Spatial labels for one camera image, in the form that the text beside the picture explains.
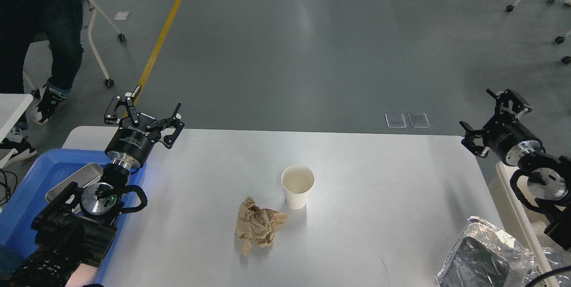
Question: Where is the white side table left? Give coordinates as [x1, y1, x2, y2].
[0, 93, 34, 169]

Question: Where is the pink ceramic mug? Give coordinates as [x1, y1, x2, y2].
[65, 263, 99, 287]

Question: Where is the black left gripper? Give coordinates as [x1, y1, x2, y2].
[104, 94, 185, 171]

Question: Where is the white paper cup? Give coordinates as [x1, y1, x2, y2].
[281, 165, 315, 210]

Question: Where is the stainless steel rectangular tin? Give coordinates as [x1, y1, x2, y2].
[45, 162, 104, 216]

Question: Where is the clear floor plate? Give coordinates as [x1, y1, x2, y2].
[407, 112, 430, 128]
[385, 113, 407, 129]

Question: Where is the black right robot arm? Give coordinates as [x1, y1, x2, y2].
[459, 88, 571, 251]

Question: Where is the blue plastic tray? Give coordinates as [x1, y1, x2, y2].
[1, 149, 144, 282]

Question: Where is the white office chair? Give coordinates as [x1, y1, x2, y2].
[22, 0, 126, 98]

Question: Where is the crumpled brown paper napkin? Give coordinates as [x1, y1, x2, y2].
[236, 196, 289, 257]

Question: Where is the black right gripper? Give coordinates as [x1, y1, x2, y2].
[459, 88, 543, 166]

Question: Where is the foil lined bin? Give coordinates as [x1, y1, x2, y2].
[434, 216, 536, 287]

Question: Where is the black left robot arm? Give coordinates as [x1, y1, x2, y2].
[2, 92, 184, 287]

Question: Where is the clear floor plate left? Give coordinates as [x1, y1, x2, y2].
[385, 113, 407, 129]

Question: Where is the person in black clothes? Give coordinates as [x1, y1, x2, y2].
[0, 0, 84, 167]

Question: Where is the clear floor plate right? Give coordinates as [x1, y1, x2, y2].
[407, 112, 430, 128]

